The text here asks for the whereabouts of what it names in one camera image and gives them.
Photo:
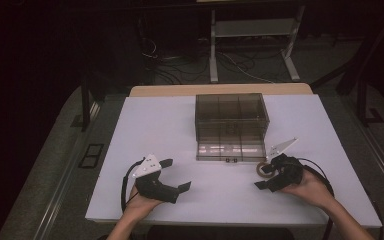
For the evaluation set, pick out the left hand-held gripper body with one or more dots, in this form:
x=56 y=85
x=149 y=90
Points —
x=153 y=188

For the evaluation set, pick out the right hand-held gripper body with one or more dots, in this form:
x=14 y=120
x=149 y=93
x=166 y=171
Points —
x=288 y=171

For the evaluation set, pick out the smoky transparent drawer box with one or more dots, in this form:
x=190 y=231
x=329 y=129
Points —
x=230 y=106

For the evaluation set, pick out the person's left hand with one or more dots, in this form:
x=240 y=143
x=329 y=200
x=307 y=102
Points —
x=136 y=205

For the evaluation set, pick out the person's right hand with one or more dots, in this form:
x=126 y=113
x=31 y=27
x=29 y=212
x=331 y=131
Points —
x=313 y=191

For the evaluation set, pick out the black stand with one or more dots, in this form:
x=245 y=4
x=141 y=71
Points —
x=361 y=86
x=86 y=100

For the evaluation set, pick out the white metal stand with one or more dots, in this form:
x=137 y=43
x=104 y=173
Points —
x=253 y=27

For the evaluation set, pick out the black floor outlet frame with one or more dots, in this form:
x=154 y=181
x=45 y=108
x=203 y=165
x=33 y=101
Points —
x=91 y=155

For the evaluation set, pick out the metal floor rail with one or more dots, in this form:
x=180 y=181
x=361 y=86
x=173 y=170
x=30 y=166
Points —
x=63 y=186
x=380 y=166

